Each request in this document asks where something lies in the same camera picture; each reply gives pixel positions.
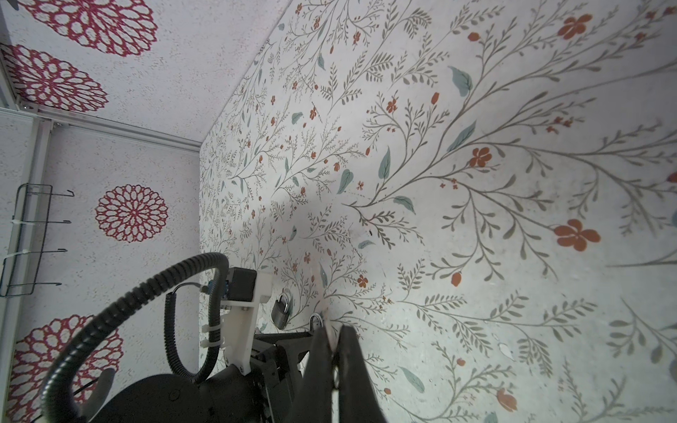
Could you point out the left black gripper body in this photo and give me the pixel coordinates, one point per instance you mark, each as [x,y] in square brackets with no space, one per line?
[274,362]

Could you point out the silver key with ring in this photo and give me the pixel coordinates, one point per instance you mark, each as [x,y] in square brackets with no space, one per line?
[318,325]

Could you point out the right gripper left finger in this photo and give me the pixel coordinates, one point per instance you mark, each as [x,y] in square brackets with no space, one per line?
[312,403]

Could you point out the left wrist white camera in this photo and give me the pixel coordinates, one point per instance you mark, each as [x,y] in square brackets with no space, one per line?
[246,290]

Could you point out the black wire wall rack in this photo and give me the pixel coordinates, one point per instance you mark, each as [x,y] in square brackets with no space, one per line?
[30,223]

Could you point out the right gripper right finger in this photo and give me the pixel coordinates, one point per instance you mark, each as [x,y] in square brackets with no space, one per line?
[357,398]

